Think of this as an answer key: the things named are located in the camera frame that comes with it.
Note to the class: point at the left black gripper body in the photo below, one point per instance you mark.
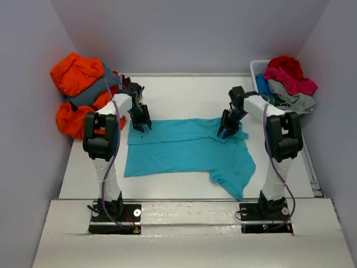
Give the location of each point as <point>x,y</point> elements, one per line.
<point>138,115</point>

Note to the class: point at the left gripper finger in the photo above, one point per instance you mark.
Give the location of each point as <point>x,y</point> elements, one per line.
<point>147,118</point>
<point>139,127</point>

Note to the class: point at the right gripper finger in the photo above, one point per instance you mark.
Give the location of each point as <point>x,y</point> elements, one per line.
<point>229,133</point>
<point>223,128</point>

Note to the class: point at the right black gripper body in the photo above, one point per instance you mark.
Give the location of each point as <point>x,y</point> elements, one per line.
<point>234,118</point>

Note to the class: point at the teal t shirt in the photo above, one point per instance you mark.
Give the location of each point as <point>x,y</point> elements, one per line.
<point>191,145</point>

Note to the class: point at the orange t shirt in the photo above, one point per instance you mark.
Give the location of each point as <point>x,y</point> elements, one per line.
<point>71,76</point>

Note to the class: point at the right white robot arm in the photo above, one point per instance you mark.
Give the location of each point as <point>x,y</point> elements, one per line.
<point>283,142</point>

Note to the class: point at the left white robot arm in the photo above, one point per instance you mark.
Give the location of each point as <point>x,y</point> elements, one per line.
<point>102,140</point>

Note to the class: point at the dark red folded shirt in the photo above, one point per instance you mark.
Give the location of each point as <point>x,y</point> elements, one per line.
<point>124,82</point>

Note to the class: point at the blue t shirt in basket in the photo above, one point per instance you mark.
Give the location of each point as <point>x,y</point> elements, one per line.
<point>262,85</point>

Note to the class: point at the green garment in basket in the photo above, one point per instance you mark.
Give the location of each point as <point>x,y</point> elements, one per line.
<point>277,102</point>

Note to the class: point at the white plastic laundry basket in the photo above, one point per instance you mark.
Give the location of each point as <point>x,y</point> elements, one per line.
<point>257,67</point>

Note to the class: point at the magenta t shirt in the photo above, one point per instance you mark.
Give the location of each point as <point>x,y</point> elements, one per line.
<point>292,85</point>

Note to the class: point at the grey t shirt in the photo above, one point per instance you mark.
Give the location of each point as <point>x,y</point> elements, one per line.
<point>299,102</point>

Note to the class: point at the red t shirt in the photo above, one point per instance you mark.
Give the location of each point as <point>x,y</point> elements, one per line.
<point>289,64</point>

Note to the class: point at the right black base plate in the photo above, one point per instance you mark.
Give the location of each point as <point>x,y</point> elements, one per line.
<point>253,222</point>

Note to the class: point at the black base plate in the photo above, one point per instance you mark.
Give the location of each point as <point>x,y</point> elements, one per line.
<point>129,223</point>
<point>253,222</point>

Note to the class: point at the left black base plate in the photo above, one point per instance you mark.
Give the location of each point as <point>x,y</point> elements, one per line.
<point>129,223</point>

